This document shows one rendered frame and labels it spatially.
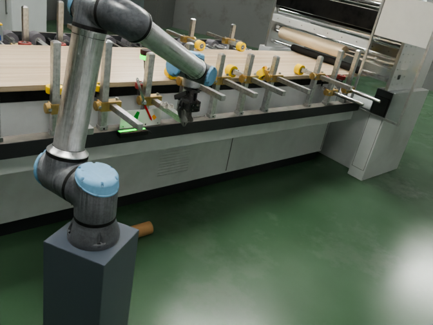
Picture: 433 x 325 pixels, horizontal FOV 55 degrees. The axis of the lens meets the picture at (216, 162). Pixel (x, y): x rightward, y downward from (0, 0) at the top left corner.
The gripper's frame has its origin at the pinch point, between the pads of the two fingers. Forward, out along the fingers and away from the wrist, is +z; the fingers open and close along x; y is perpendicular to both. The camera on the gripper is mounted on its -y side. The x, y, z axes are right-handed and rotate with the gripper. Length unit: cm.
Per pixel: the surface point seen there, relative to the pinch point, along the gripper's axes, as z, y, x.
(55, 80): -16, -28, -55
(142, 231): 77, -18, -5
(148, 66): -21.9, -28.1, -6.1
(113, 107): -2.3, -24.0, -26.8
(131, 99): 4, -51, -2
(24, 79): -9, -54, -61
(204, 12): 13, -636, 514
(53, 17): 56, -693, 190
